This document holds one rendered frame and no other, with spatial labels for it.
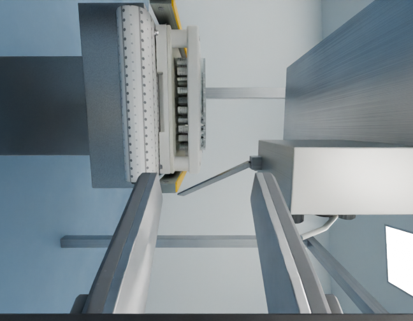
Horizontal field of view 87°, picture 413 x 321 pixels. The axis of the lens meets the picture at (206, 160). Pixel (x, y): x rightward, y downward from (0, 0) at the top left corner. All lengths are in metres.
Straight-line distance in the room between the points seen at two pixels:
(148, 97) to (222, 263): 3.53
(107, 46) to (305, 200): 0.38
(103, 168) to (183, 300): 3.71
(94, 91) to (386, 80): 0.51
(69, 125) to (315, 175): 0.47
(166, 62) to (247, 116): 3.32
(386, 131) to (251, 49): 3.70
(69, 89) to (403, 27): 0.61
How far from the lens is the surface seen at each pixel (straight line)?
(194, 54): 0.40
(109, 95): 0.39
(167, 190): 0.35
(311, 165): 0.36
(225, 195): 3.53
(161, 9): 0.39
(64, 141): 0.55
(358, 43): 0.62
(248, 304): 4.09
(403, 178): 0.44
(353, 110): 0.59
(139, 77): 0.36
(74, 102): 0.53
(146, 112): 0.35
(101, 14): 0.43
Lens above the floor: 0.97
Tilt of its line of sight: level
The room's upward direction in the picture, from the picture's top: 90 degrees clockwise
